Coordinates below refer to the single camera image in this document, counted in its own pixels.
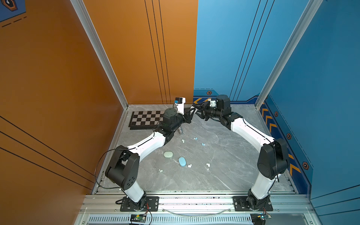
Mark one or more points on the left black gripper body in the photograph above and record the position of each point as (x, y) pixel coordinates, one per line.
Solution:
(186, 119)

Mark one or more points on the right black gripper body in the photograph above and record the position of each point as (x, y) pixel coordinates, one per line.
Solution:
(209, 112)

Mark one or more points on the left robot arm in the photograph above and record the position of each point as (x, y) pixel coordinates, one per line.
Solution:
(124, 165)

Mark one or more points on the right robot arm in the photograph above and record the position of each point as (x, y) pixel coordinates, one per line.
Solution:
(273, 159)

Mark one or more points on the green charging case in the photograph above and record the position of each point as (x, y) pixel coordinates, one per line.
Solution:
(168, 154)

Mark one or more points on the blue charging case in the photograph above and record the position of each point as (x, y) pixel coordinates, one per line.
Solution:
(182, 161)

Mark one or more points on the black white chessboard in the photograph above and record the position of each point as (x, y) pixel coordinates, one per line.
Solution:
(145, 120)

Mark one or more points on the left circuit board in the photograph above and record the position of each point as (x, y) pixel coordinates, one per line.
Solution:
(138, 219)

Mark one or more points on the circuit board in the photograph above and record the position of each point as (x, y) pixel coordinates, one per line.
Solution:
(260, 219)
(138, 219)

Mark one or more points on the right circuit board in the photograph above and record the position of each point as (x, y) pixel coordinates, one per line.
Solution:
(260, 219)

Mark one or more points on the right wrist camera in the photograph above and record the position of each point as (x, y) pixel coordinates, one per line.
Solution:
(212, 103)

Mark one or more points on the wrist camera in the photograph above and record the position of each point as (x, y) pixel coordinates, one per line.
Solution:
(179, 103)
(212, 103)

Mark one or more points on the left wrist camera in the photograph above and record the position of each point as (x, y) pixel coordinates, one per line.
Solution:
(179, 103)

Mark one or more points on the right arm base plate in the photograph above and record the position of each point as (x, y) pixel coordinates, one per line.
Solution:
(242, 203)

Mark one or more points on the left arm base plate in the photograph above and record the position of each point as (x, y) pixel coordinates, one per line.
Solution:
(150, 203)

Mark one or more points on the aluminium front rail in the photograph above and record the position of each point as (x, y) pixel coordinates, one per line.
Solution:
(209, 202)

